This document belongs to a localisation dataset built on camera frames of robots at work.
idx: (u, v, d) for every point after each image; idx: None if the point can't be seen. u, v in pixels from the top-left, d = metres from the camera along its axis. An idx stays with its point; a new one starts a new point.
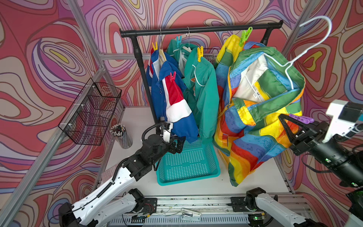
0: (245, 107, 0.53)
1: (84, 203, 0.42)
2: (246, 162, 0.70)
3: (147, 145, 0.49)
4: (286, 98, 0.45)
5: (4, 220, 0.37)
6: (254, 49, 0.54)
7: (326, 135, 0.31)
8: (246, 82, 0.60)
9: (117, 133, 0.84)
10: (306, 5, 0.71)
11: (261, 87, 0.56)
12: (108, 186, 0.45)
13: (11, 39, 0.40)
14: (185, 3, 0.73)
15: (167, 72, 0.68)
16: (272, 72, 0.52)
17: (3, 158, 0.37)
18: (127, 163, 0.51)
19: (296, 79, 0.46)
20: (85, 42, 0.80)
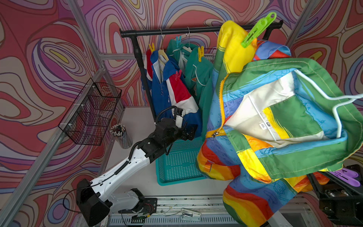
0: (250, 151, 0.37)
1: (102, 179, 0.42)
2: (253, 205, 0.67)
3: (161, 127, 0.49)
4: (326, 150, 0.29)
5: (4, 220, 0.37)
6: (282, 60, 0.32)
7: None
8: (251, 106, 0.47)
9: (117, 133, 0.84)
10: (306, 5, 0.71)
11: (274, 118, 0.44)
12: (123, 165, 0.46)
13: (11, 39, 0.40)
14: (185, 3, 0.73)
15: (171, 71, 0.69)
16: (299, 100, 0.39)
17: (3, 158, 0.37)
18: (141, 144, 0.52)
19: (347, 119, 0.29)
20: (85, 42, 0.80)
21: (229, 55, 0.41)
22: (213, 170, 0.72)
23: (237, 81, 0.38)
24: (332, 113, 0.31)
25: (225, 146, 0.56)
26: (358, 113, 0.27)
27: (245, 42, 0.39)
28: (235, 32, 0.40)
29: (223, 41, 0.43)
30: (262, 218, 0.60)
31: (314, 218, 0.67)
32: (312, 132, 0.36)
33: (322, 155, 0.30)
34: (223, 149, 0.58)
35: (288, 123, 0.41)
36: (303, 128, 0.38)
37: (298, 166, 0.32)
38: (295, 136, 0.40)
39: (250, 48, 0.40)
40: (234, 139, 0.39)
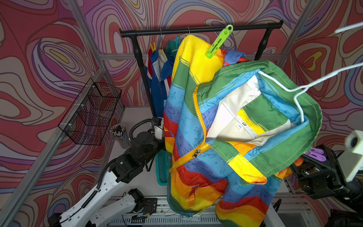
0: (239, 157, 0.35)
1: (71, 214, 0.39)
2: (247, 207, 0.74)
3: (136, 144, 0.43)
4: (300, 135, 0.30)
5: (4, 220, 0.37)
6: (248, 63, 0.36)
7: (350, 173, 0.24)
8: (226, 111, 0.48)
9: (117, 133, 0.84)
10: (306, 5, 0.71)
11: (248, 116, 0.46)
12: (92, 194, 0.42)
13: (11, 39, 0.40)
14: (185, 3, 0.73)
15: (168, 72, 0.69)
16: (265, 97, 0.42)
17: (3, 159, 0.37)
18: (113, 167, 0.45)
19: (303, 104, 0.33)
20: (85, 42, 0.80)
21: (196, 65, 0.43)
22: (199, 193, 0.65)
23: (214, 86, 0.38)
24: (294, 102, 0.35)
25: (209, 163, 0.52)
26: (311, 98, 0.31)
27: (210, 52, 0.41)
28: (198, 45, 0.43)
29: (185, 52, 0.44)
30: (260, 214, 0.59)
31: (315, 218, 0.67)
32: (281, 122, 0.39)
33: (297, 141, 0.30)
34: (208, 166, 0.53)
35: (260, 118, 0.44)
36: (274, 120, 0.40)
37: (285, 157, 0.30)
38: (269, 129, 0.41)
39: (215, 58, 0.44)
40: (220, 149, 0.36)
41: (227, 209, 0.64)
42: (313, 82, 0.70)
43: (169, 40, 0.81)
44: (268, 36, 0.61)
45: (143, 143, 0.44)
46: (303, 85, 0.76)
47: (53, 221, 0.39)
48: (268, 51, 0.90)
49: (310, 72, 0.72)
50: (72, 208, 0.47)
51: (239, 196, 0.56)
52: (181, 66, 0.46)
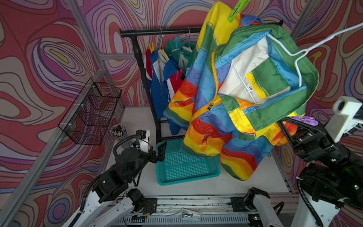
0: (239, 110, 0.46)
1: None
2: (246, 163, 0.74)
3: (121, 162, 0.42)
4: (294, 98, 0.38)
5: (4, 220, 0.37)
6: (257, 26, 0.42)
7: (338, 135, 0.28)
8: (236, 75, 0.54)
9: (117, 133, 0.84)
10: (306, 5, 0.71)
11: (256, 81, 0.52)
12: (78, 215, 0.41)
13: (11, 38, 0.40)
14: (185, 3, 0.73)
15: (171, 71, 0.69)
16: (272, 62, 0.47)
17: (3, 158, 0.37)
18: (96, 187, 0.44)
19: (304, 72, 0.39)
20: (85, 42, 0.80)
21: (219, 28, 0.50)
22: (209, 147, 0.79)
23: (228, 45, 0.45)
24: (295, 67, 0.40)
25: (220, 117, 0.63)
26: (311, 65, 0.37)
27: (232, 16, 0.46)
28: (222, 11, 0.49)
29: (211, 17, 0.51)
30: (250, 170, 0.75)
31: None
32: (282, 87, 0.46)
33: (290, 103, 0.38)
34: (219, 120, 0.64)
35: (265, 82, 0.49)
36: (276, 85, 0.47)
37: (275, 114, 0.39)
38: (271, 94, 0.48)
39: (236, 22, 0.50)
40: (227, 102, 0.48)
41: (227, 157, 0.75)
42: None
43: (169, 39, 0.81)
44: None
45: (129, 161, 0.42)
46: None
47: None
48: None
49: None
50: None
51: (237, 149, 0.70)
52: (207, 30, 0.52)
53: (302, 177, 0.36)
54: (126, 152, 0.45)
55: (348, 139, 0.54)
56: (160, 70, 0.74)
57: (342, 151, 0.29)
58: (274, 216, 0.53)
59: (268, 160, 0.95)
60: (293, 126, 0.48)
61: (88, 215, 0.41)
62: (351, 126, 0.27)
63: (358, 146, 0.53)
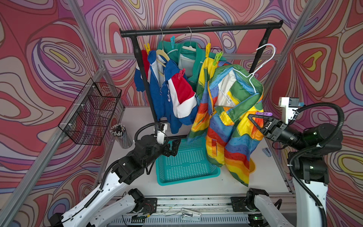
0: (224, 111, 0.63)
1: (73, 213, 0.40)
2: (239, 162, 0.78)
3: (141, 146, 0.46)
4: (251, 99, 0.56)
5: (5, 220, 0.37)
6: (226, 65, 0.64)
7: (285, 119, 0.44)
8: (220, 94, 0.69)
9: (117, 133, 0.84)
10: (306, 5, 0.71)
11: (232, 94, 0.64)
12: (96, 193, 0.43)
13: (11, 38, 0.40)
14: (185, 3, 0.73)
15: (173, 71, 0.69)
16: (239, 83, 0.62)
17: (3, 159, 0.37)
18: (116, 168, 0.47)
19: (256, 86, 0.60)
20: (85, 42, 0.80)
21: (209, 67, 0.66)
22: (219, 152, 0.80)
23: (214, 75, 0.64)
24: (250, 83, 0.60)
25: (219, 125, 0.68)
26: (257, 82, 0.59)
27: (215, 61, 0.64)
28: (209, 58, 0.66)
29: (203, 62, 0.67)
30: (246, 170, 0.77)
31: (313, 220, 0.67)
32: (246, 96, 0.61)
33: (249, 102, 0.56)
34: (219, 128, 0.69)
35: (238, 97, 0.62)
36: (243, 96, 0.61)
37: (242, 110, 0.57)
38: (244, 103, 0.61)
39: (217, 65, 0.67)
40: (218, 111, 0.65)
41: (229, 157, 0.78)
42: (313, 82, 0.70)
43: (161, 41, 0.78)
44: (268, 36, 0.61)
45: (149, 144, 0.47)
46: (302, 85, 0.77)
47: (54, 220, 0.39)
48: (268, 51, 0.90)
49: (310, 72, 0.72)
50: (75, 207, 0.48)
51: (236, 149, 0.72)
52: (205, 74, 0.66)
53: (292, 162, 0.41)
54: (145, 137, 0.49)
55: (347, 139, 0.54)
56: (159, 71, 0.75)
57: (291, 133, 0.43)
58: (278, 214, 0.54)
59: (268, 160, 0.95)
60: (260, 120, 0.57)
61: (107, 194, 0.43)
62: (292, 114, 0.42)
63: (359, 146, 0.53)
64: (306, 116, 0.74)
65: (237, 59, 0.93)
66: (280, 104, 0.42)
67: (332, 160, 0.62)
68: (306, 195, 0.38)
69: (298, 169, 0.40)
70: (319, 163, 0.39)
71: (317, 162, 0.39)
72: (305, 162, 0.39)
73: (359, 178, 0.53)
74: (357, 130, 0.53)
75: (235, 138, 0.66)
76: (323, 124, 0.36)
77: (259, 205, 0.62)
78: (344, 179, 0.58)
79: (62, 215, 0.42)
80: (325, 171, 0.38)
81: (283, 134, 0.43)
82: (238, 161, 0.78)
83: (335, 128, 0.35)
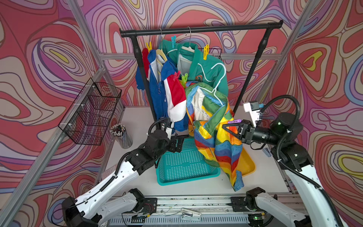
0: (202, 126, 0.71)
1: (88, 197, 0.41)
2: (227, 164, 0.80)
3: (153, 138, 0.50)
4: (220, 112, 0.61)
5: (5, 219, 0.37)
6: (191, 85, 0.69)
7: (253, 122, 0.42)
8: (195, 109, 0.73)
9: (117, 133, 0.84)
10: (306, 5, 0.71)
11: (205, 108, 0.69)
12: (110, 180, 0.45)
13: (10, 38, 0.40)
14: (185, 3, 0.73)
15: (168, 72, 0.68)
16: (208, 98, 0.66)
17: (3, 159, 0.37)
18: (129, 157, 0.50)
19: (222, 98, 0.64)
20: (85, 42, 0.80)
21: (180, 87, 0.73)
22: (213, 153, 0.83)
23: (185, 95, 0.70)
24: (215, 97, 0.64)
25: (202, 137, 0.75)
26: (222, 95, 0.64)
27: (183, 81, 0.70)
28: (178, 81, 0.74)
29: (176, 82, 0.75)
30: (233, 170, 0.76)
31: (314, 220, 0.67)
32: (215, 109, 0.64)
33: (218, 115, 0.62)
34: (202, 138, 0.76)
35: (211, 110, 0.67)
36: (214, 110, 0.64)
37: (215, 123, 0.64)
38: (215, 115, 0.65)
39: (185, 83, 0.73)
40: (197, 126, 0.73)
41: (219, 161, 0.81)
42: (313, 82, 0.70)
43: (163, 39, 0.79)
44: (268, 36, 0.61)
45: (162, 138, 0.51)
46: (302, 85, 0.77)
47: (67, 204, 0.40)
48: (268, 51, 0.90)
49: (310, 72, 0.72)
50: (89, 191, 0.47)
51: (221, 153, 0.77)
52: None
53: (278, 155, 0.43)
54: (157, 131, 0.53)
55: (347, 139, 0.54)
56: (159, 70, 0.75)
57: (263, 132, 0.48)
58: (284, 207, 0.55)
59: (268, 160, 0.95)
60: (233, 127, 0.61)
61: (119, 183, 0.45)
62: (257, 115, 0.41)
63: (359, 146, 0.53)
64: (307, 116, 0.74)
65: (237, 59, 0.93)
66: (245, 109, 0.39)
67: (332, 160, 0.62)
68: (303, 180, 0.40)
69: (285, 160, 0.42)
70: (294, 148, 0.43)
71: (296, 148, 0.43)
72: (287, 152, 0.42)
73: (359, 178, 0.53)
74: (357, 130, 0.53)
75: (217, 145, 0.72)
76: (283, 115, 0.43)
77: (263, 205, 0.61)
78: (344, 179, 0.58)
79: (76, 199, 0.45)
80: (306, 153, 0.42)
81: (255, 134, 0.48)
82: (226, 163, 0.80)
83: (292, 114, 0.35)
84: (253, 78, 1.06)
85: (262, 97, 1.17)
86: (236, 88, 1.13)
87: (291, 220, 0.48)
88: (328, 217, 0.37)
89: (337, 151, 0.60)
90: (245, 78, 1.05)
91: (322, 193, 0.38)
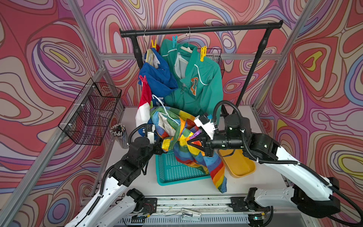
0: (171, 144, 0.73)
1: (75, 223, 0.40)
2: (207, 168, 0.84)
3: (135, 148, 0.48)
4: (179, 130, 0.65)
5: (5, 220, 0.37)
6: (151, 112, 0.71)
7: (210, 135, 0.49)
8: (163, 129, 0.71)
9: (117, 133, 0.84)
10: (306, 5, 0.71)
11: (173, 127, 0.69)
12: (96, 200, 0.43)
13: (10, 38, 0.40)
14: (185, 3, 0.73)
15: (143, 71, 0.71)
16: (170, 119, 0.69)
17: (3, 159, 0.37)
18: (113, 172, 0.48)
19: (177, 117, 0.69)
20: (85, 42, 0.80)
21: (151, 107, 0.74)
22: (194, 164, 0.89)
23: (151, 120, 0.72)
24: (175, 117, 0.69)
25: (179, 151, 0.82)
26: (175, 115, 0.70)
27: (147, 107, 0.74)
28: None
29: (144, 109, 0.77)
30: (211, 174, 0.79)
31: (315, 218, 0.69)
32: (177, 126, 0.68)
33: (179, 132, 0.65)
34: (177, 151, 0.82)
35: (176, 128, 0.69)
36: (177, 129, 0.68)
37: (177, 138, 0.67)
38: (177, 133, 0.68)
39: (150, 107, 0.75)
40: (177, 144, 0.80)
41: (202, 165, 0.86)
42: (313, 82, 0.70)
43: (165, 40, 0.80)
44: (268, 36, 0.61)
45: (143, 145, 0.49)
46: (302, 85, 0.77)
47: None
48: (268, 51, 0.90)
49: (310, 72, 0.72)
50: (76, 217, 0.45)
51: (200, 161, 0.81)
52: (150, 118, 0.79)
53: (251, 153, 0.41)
54: (139, 140, 0.51)
55: (346, 139, 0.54)
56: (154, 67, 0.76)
57: (220, 139, 0.47)
58: (278, 192, 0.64)
59: None
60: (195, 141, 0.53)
61: (107, 201, 0.44)
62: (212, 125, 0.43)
63: (359, 146, 0.53)
64: (306, 116, 0.74)
65: (237, 59, 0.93)
66: (195, 121, 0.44)
67: (332, 160, 0.62)
68: (283, 165, 0.39)
69: (260, 156, 0.40)
70: (258, 139, 0.43)
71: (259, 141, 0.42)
72: (256, 145, 0.41)
73: (359, 178, 0.53)
74: (357, 130, 0.53)
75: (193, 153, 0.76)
76: (227, 119, 0.43)
77: (263, 203, 0.60)
78: (344, 179, 0.58)
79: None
80: (267, 139, 0.42)
81: (215, 142, 0.48)
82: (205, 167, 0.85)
83: (234, 115, 0.43)
84: (253, 78, 1.06)
85: (262, 96, 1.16)
86: (237, 88, 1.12)
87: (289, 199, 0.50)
88: (317, 183, 0.39)
89: (337, 151, 0.60)
90: (245, 78, 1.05)
91: (301, 166, 0.40)
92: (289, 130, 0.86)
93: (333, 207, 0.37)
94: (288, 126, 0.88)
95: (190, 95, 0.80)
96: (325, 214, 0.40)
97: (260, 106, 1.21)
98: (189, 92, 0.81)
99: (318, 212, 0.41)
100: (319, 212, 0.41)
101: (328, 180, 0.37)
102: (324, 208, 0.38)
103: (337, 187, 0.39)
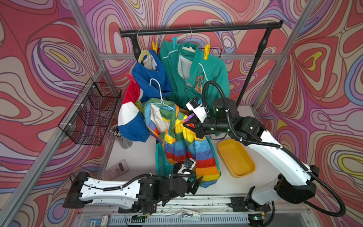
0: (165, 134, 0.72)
1: (93, 186, 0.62)
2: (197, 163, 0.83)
3: (171, 187, 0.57)
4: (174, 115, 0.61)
5: (4, 220, 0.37)
6: (145, 103, 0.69)
7: (201, 118, 0.52)
8: (157, 122, 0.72)
9: (117, 133, 0.84)
10: (306, 5, 0.71)
11: (164, 117, 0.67)
12: (116, 187, 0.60)
13: (11, 38, 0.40)
14: (185, 3, 0.73)
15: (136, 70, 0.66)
16: (162, 109, 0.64)
17: (3, 159, 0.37)
18: (142, 182, 0.50)
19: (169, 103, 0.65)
20: (85, 42, 0.80)
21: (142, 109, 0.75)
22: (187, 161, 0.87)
23: (143, 112, 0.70)
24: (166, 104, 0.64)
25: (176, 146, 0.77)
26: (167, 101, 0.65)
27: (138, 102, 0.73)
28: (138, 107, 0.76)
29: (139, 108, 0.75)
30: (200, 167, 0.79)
31: (314, 218, 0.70)
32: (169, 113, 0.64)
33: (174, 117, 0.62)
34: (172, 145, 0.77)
35: (168, 117, 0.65)
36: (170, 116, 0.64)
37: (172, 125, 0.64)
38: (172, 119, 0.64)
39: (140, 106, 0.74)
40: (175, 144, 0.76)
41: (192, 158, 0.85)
42: (313, 82, 0.70)
43: (165, 41, 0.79)
44: (268, 36, 0.61)
45: (176, 191, 0.45)
46: (302, 85, 0.77)
47: (80, 178, 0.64)
48: (268, 51, 0.90)
49: (310, 72, 0.72)
50: (97, 182, 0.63)
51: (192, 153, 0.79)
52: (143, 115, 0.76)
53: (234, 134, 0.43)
54: (179, 180, 0.48)
55: (346, 139, 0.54)
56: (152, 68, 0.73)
57: (210, 122, 0.50)
58: (264, 187, 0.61)
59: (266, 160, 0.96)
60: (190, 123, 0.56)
61: (119, 194, 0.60)
62: (203, 109, 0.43)
63: (358, 145, 0.53)
64: (307, 116, 0.74)
65: (237, 59, 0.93)
66: (187, 105, 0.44)
67: (332, 160, 0.62)
68: (265, 147, 0.40)
69: (245, 136, 0.41)
70: (246, 121, 0.44)
71: (245, 122, 0.43)
72: (242, 126, 0.42)
73: (359, 178, 0.53)
74: (357, 130, 0.53)
75: (189, 144, 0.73)
76: (213, 102, 0.46)
77: (260, 200, 0.61)
78: (344, 179, 0.58)
79: (87, 179, 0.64)
80: (254, 121, 0.43)
81: (204, 125, 0.51)
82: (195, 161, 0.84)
83: (220, 97, 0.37)
84: (253, 78, 1.06)
85: (262, 96, 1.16)
86: (237, 88, 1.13)
87: (273, 189, 0.52)
88: (297, 169, 0.40)
89: (337, 151, 0.60)
90: (245, 78, 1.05)
91: (283, 151, 0.41)
92: (290, 130, 0.85)
93: (307, 191, 0.38)
94: (288, 126, 0.88)
95: (194, 93, 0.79)
96: (301, 199, 0.41)
97: (260, 106, 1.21)
98: (193, 91, 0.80)
99: (296, 196, 0.41)
100: (297, 196, 0.42)
101: (308, 167, 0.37)
102: (300, 193, 0.40)
103: (316, 174, 0.40)
